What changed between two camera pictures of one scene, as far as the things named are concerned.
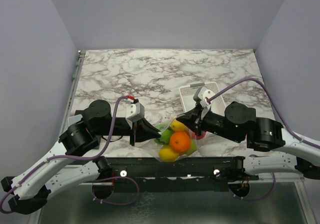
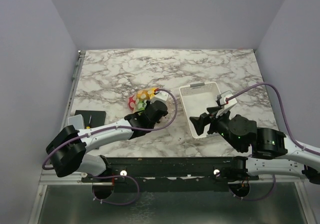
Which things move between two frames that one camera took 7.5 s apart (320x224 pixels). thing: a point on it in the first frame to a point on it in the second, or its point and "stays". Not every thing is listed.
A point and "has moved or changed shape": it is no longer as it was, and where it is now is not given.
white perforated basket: [218, 106] stays
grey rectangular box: [74, 119] stays
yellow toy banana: [166, 154] to [146, 94]
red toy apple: [194, 136] has moved or changed shape
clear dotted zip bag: [177, 140] to [137, 102]
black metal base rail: [173, 174] stays
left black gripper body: [122, 128] to [148, 103]
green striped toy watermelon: [166, 132] has moved or changed shape
